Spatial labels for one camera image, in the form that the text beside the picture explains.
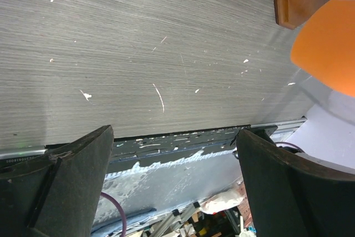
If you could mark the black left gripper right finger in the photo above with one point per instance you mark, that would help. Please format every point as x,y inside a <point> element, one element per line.
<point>294,194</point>

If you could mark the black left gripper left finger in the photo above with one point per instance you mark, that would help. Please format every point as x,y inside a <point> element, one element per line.
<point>56,193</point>

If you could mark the orange wine glass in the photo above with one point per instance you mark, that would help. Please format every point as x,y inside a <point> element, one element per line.
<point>324,47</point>

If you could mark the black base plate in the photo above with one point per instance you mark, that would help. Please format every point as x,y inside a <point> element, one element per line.
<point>164,148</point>

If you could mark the gold wire glass rack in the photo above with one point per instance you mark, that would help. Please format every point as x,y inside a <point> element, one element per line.
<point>291,14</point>

